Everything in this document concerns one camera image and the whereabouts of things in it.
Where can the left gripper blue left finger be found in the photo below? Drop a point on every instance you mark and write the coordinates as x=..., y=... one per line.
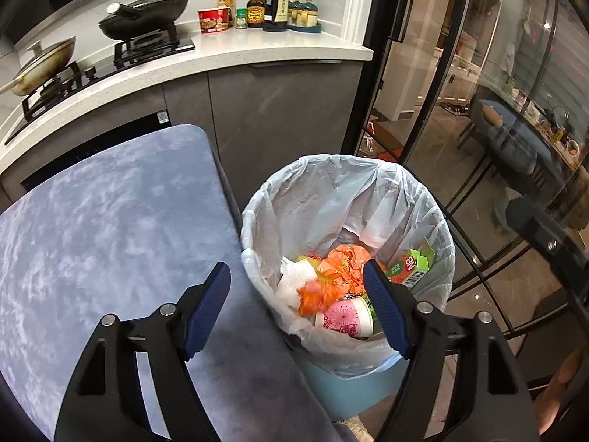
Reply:
x=200, y=306

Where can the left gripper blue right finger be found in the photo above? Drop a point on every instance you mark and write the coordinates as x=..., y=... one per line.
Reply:
x=394, y=307

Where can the pink floral paper cup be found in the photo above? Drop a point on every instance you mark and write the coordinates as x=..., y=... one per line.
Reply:
x=350, y=316

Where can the green cardboard box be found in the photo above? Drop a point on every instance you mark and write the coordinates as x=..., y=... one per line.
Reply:
x=412, y=265

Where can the small orange wrapper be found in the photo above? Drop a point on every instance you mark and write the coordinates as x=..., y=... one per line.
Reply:
x=342, y=270

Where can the large orange snack bag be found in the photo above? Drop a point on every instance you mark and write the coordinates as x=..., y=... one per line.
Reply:
x=318, y=296

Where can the blue trash bin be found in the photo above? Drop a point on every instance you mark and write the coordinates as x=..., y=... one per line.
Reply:
x=345, y=398

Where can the person's right hand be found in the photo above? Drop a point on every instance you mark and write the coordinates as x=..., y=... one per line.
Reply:
x=548, y=403

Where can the white crumpled tissue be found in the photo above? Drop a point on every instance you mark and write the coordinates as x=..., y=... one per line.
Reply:
x=294, y=277

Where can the grey blue table cloth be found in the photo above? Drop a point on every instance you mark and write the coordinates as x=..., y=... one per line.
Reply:
x=124, y=232

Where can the white bin liner bag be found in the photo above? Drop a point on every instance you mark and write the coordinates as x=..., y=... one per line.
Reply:
x=321, y=201

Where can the black framed glass door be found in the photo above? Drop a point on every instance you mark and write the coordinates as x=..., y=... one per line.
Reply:
x=484, y=101

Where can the black gas stove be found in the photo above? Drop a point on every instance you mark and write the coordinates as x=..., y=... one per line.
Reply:
x=74, y=78

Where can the red instant noodle cup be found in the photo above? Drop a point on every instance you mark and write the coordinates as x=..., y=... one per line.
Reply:
x=214, y=20

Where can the small green lid jar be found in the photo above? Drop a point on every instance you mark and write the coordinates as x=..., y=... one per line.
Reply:
x=241, y=18

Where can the beige frying pan with lid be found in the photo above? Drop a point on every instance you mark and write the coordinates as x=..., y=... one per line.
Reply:
x=42, y=67

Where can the black wok with lid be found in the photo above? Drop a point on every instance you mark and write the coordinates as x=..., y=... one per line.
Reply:
x=127, y=21

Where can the brown sauce bottle yellow cap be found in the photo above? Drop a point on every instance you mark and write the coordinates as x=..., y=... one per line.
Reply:
x=255, y=13

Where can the teal tray with jars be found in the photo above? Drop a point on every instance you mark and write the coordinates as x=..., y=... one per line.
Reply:
x=303, y=16

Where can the dark soy sauce bottle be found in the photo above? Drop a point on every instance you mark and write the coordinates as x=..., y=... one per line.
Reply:
x=276, y=15

